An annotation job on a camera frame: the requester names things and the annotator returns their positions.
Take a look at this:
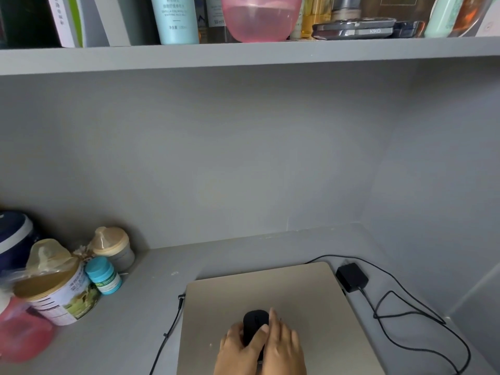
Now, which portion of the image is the small teal capped bottle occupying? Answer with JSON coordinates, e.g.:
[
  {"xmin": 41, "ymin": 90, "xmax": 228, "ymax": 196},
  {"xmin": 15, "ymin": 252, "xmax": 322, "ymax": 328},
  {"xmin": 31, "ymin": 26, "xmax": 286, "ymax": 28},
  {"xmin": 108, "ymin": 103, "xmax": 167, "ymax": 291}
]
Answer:
[{"xmin": 84, "ymin": 256, "xmax": 123, "ymax": 296}]

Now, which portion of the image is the beige lidded powder container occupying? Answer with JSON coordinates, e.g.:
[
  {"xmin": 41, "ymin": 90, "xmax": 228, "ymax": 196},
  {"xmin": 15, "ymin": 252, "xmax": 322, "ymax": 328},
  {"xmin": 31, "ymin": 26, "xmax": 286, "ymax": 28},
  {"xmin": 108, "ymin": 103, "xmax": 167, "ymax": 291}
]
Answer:
[{"xmin": 90, "ymin": 226, "xmax": 136, "ymax": 272}]

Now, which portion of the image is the pink plastic container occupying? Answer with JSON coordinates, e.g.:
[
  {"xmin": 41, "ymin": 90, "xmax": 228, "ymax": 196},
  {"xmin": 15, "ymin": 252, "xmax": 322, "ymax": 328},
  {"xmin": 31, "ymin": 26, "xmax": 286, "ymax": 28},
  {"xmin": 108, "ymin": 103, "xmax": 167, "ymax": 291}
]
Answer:
[{"xmin": 0, "ymin": 296, "xmax": 55, "ymax": 364}]

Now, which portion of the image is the brown box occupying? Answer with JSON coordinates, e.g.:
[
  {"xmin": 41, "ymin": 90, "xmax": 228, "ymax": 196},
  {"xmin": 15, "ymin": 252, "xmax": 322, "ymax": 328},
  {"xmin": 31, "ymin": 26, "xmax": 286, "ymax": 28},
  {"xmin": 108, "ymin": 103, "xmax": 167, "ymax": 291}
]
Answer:
[{"xmin": 359, "ymin": 0, "xmax": 439, "ymax": 24}]

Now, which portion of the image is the black adapter cable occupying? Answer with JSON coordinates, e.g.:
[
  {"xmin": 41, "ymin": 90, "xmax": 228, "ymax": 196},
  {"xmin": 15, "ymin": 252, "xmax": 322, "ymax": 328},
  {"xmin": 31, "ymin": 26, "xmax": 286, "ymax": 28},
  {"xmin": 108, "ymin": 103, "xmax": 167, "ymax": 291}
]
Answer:
[{"xmin": 304, "ymin": 254, "xmax": 472, "ymax": 375}]

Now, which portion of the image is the silver capped jar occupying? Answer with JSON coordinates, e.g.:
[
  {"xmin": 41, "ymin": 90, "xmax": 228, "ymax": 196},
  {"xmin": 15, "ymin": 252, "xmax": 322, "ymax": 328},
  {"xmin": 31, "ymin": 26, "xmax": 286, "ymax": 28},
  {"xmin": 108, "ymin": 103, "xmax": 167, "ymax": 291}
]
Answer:
[{"xmin": 332, "ymin": 0, "xmax": 363, "ymax": 22}]

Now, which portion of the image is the black power adapter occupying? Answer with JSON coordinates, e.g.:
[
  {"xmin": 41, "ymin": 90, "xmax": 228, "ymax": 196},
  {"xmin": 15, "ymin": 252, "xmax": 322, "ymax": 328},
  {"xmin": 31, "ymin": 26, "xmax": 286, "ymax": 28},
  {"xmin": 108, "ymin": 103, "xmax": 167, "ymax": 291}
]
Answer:
[{"xmin": 335, "ymin": 263, "xmax": 369, "ymax": 293}]

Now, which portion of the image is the gold closed laptop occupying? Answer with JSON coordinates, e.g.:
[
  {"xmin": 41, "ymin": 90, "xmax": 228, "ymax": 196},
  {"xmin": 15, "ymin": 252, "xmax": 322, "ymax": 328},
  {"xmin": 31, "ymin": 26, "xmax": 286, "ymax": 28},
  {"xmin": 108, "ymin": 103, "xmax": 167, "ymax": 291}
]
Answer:
[{"xmin": 176, "ymin": 262, "xmax": 386, "ymax": 375}]

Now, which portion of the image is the white and green box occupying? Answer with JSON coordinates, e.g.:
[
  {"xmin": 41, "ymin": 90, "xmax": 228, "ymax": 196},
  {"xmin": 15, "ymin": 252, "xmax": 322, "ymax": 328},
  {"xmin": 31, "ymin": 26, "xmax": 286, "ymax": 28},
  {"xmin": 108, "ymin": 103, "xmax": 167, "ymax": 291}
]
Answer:
[{"xmin": 46, "ymin": 0, "xmax": 85, "ymax": 49}]

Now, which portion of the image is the dark glass bottle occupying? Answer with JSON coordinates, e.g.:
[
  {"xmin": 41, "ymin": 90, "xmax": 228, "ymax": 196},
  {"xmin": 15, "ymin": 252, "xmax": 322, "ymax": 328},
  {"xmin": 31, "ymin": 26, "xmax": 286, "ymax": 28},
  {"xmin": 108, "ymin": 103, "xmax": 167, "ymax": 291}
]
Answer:
[{"xmin": 204, "ymin": 0, "xmax": 228, "ymax": 40}]

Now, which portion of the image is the blue and white container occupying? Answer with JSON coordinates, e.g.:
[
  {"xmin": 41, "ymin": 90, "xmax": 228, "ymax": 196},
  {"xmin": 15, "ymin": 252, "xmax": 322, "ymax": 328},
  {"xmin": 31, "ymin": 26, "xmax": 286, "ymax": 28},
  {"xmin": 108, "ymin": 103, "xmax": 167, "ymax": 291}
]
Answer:
[{"xmin": 0, "ymin": 210, "xmax": 40, "ymax": 276}]

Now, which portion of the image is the black laptop cable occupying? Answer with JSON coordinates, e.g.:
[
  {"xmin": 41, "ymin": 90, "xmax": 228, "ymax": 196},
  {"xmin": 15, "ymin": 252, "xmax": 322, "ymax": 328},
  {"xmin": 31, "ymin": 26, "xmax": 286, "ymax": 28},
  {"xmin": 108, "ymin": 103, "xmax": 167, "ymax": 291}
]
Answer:
[{"xmin": 149, "ymin": 294, "xmax": 186, "ymax": 375}]

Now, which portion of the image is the black compact case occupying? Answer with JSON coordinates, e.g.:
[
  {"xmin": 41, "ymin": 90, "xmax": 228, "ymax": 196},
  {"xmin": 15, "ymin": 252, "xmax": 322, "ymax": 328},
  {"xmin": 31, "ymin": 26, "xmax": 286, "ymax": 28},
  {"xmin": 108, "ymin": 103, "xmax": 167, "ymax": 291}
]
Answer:
[{"xmin": 311, "ymin": 17, "xmax": 397, "ymax": 40}]

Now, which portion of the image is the white rounded box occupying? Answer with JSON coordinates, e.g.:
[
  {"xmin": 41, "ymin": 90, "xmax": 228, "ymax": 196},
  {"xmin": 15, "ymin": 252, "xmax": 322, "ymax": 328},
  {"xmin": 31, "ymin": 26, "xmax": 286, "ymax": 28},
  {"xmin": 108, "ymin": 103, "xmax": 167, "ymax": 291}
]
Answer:
[{"xmin": 474, "ymin": 0, "xmax": 500, "ymax": 38}]

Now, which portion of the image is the light blue tube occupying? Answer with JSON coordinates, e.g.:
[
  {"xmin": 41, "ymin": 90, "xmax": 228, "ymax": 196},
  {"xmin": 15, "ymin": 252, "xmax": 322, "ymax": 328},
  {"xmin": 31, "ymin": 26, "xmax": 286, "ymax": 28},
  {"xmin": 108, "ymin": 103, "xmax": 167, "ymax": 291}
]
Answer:
[{"xmin": 150, "ymin": 0, "xmax": 200, "ymax": 46}]

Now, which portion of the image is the person's right hand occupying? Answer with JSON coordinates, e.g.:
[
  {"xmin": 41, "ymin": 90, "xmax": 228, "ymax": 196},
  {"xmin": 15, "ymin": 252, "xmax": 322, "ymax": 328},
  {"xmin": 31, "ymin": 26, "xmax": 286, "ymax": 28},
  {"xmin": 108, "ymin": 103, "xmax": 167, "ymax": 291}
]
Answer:
[{"xmin": 260, "ymin": 308, "xmax": 308, "ymax": 375}]

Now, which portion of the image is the orange clear bottle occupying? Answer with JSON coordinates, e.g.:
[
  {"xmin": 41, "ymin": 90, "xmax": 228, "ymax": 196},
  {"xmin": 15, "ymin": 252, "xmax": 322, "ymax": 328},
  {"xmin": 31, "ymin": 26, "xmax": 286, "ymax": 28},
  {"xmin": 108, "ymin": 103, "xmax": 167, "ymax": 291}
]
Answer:
[{"xmin": 449, "ymin": 0, "xmax": 493, "ymax": 38}]

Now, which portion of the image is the pink plastic bowl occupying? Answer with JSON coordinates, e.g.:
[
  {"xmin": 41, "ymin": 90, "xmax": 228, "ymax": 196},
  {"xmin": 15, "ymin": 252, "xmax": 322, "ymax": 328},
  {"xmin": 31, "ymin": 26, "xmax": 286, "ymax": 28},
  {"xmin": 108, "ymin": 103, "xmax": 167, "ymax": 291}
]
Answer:
[{"xmin": 220, "ymin": 0, "xmax": 304, "ymax": 43}]

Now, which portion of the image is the milk powder tin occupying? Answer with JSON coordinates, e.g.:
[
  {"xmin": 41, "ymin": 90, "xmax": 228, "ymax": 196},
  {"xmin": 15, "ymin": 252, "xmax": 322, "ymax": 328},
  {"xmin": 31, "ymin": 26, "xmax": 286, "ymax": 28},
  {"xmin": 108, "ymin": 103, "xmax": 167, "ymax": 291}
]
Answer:
[{"xmin": 13, "ymin": 238, "xmax": 102, "ymax": 327}]

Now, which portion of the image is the mint green tube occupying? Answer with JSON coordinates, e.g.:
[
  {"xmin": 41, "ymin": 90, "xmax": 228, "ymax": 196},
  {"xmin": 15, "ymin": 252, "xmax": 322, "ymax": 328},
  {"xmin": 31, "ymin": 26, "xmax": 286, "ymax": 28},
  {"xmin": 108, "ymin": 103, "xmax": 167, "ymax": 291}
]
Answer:
[{"xmin": 423, "ymin": 0, "xmax": 466, "ymax": 39}]

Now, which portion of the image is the dark blue case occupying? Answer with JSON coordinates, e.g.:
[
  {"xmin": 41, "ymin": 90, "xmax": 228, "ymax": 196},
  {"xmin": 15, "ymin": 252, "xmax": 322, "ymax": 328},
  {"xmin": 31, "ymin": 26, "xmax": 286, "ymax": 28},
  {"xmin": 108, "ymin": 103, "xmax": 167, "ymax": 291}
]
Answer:
[{"xmin": 392, "ymin": 20, "xmax": 426, "ymax": 39}]

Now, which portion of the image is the black computer mouse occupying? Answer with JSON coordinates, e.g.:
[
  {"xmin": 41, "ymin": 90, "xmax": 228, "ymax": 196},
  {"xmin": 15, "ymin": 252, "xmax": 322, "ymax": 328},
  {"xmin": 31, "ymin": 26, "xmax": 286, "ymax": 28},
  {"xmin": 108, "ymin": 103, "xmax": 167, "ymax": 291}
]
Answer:
[{"xmin": 242, "ymin": 309, "xmax": 271, "ymax": 362}]

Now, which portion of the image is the yellow oil bottle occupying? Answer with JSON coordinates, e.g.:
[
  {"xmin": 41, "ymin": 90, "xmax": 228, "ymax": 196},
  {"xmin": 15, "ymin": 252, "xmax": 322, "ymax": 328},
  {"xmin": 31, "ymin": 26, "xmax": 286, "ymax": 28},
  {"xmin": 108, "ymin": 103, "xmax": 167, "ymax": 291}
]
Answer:
[{"xmin": 302, "ymin": 0, "xmax": 333, "ymax": 37}]

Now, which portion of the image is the person's left hand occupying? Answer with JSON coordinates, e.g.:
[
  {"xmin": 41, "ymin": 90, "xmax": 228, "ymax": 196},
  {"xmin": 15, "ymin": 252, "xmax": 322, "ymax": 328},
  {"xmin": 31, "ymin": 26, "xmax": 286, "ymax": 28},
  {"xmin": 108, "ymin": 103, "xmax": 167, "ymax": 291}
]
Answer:
[{"xmin": 214, "ymin": 322, "xmax": 270, "ymax": 375}]

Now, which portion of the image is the grey shelf board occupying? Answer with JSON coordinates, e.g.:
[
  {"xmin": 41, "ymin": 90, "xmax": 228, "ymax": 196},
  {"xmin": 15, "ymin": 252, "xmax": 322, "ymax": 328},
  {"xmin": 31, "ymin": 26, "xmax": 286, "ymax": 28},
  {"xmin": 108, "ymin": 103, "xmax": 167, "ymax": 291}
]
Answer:
[{"xmin": 0, "ymin": 36, "xmax": 500, "ymax": 77}]

